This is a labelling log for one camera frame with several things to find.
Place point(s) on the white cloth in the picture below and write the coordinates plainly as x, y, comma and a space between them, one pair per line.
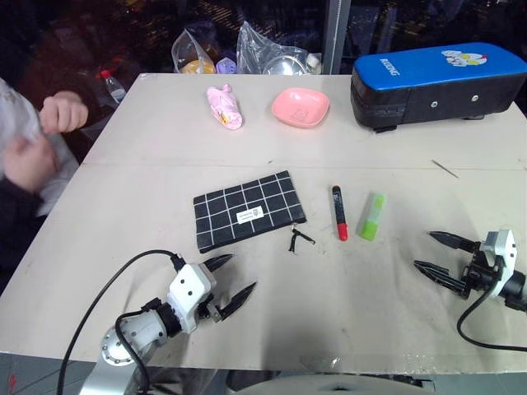
57, 173

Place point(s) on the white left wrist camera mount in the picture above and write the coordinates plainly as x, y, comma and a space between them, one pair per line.
189, 288

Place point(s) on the red and black marker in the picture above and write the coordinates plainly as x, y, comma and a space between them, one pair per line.
340, 214

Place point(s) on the plastic bag with orange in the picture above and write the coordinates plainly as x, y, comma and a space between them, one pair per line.
197, 55

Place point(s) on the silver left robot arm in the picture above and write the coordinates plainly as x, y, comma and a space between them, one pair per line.
131, 333

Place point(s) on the shiny metal bowl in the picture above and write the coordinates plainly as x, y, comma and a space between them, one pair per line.
285, 66

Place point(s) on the black grid pencil pouch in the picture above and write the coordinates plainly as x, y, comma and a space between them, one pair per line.
230, 214

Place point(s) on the clear crumpled plastic bag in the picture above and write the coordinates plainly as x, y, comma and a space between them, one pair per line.
255, 45

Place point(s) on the thin wooden stick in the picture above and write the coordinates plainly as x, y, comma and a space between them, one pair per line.
445, 168

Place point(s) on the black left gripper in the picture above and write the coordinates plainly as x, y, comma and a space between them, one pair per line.
204, 314

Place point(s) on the blue and black padded box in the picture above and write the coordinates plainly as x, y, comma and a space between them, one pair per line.
432, 78

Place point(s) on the person's right hand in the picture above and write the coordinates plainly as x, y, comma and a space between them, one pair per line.
29, 164

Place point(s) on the clear red-capped water bottle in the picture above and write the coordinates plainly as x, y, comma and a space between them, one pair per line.
114, 87

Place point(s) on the grey window frame post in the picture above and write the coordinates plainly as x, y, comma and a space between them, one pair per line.
335, 33

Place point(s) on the green highlighter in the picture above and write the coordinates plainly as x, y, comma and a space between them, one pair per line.
370, 224

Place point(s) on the person's left hand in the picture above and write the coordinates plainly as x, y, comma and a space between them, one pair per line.
63, 112

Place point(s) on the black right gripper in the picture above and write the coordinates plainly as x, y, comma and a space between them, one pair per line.
479, 275

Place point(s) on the pink square bowl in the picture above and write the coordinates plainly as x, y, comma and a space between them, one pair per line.
300, 107

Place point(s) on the purple small object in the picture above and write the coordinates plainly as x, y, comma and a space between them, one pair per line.
226, 66

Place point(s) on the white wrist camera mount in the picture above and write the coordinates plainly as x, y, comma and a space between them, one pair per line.
189, 288
504, 247

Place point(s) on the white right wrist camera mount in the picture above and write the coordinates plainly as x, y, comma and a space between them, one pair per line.
504, 247

